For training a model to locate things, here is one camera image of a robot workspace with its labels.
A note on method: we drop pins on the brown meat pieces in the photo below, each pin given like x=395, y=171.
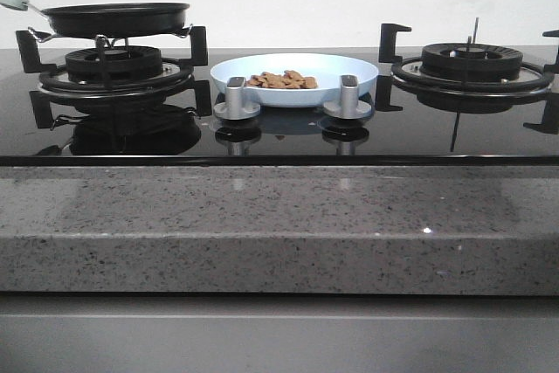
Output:
x=289, y=79

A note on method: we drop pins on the light blue plate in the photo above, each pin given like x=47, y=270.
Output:
x=327, y=69

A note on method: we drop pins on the black frying pan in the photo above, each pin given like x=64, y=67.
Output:
x=116, y=20

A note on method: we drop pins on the left silver stove knob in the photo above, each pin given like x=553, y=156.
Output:
x=237, y=105

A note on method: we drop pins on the silver stove knob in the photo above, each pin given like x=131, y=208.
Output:
x=348, y=106
x=237, y=105

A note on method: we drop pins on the right silver stove knob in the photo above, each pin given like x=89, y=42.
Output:
x=348, y=106

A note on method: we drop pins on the black glass cooktop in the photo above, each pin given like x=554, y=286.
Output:
x=404, y=129

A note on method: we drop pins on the right black pan support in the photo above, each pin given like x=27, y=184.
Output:
x=534, y=83

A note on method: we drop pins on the black pan support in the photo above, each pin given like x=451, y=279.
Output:
x=534, y=83
x=54, y=85

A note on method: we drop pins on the left black gas burner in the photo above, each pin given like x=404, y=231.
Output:
x=124, y=64

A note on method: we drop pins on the black gas burner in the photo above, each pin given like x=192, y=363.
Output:
x=477, y=62
x=124, y=64

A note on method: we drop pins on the right black gas burner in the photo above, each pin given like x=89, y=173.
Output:
x=477, y=62

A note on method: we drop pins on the left black pan support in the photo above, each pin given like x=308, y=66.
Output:
x=54, y=85

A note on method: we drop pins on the grey cabinet front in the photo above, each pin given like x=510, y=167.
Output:
x=249, y=333

